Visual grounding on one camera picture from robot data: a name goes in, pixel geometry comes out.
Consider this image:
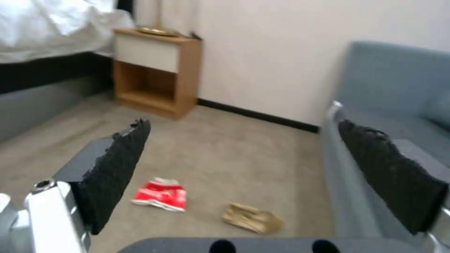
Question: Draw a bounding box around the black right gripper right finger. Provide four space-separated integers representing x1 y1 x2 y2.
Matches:
328 101 450 253

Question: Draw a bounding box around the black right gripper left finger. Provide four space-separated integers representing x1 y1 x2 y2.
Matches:
0 119 152 253

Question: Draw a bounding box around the blue-grey fabric sofa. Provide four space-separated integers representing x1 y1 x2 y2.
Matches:
318 41 450 241

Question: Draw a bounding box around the crushed red paper cup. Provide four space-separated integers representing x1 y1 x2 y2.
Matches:
130 177 187 213

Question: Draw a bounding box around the wooden nightstand with white drawer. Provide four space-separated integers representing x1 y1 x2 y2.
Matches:
112 27 204 121

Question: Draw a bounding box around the bed with white duvet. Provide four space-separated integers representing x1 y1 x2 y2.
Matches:
0 0 136 144

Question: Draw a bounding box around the crumpled brown paper bag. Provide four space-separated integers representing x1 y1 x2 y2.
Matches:
221 201 285 234

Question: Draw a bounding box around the gold lamp base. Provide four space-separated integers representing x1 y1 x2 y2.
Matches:
136 0 180 37

